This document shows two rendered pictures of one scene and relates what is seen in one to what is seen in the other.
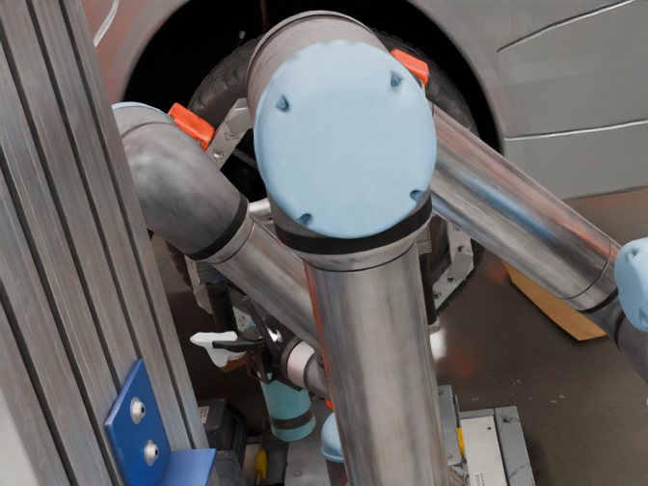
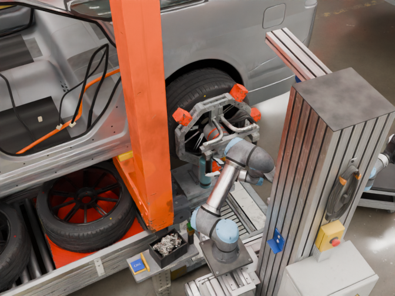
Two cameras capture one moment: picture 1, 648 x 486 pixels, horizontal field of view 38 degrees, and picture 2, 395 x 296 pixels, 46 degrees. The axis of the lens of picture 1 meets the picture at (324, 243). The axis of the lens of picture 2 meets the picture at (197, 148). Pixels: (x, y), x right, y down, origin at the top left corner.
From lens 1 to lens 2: 1.94 m
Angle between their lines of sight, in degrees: 34
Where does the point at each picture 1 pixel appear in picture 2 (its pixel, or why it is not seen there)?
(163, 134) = (261, 151)
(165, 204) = (265, 166)
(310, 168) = not seen: hidden behind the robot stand
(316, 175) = not seen: hidden behind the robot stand
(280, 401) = (207, 180)
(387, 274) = not seen: hidden behind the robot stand
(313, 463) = (191, 188)
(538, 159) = (253, 96)
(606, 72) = (271, 72)
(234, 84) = (194, 98)
